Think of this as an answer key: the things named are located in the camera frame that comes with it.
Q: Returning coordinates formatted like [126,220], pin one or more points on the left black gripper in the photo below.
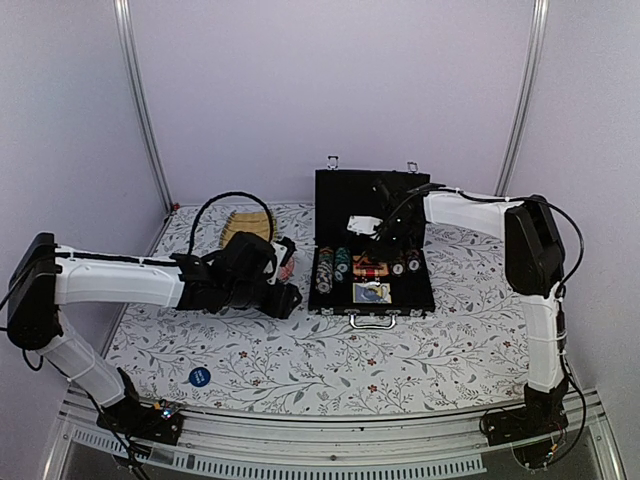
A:
[282,304]

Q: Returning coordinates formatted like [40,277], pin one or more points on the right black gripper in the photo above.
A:
[388,252]

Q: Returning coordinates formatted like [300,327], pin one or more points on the black poker set case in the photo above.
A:
[339,194]

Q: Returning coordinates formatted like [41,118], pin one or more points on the blue playing card deck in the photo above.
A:
[361,293]

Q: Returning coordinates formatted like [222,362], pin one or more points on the blue round button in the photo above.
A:
[199,377]

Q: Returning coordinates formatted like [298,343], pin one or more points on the black triangular all-in button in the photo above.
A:
[363,262]

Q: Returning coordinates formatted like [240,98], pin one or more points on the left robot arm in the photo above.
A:
[243,275]

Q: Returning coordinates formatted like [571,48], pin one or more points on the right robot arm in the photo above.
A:
[534,258]

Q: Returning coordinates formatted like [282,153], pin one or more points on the salmon black chip stack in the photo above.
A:
[398,266]

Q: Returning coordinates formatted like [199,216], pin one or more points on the green blue chip stack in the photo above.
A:
[342,263]

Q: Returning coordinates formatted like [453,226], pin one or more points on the red patterned bowl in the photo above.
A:
[287,270]

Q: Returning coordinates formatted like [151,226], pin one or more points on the woven bamboo tray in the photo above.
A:
[251,222]

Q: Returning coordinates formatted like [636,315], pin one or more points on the blue tan chip stack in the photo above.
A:
[324,270]

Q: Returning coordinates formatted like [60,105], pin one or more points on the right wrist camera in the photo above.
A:
[363,225]

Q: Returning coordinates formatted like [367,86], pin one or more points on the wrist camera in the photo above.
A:
[283,249]
[363,225]

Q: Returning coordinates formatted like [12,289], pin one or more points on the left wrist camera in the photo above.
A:
[283,249]

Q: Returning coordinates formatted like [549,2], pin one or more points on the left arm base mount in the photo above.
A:
[135,420]

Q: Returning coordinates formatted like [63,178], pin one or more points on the right aluminium frame post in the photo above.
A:
[531,66]

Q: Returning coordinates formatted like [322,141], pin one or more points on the aluminium frame post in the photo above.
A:
[126,35]
[531,66]

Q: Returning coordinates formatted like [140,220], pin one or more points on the front aluminium rail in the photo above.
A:
[454,444]

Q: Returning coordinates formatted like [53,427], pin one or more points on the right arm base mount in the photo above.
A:
[502,426]

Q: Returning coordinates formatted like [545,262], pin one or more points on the left aluminium frame post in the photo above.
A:
[126,35]

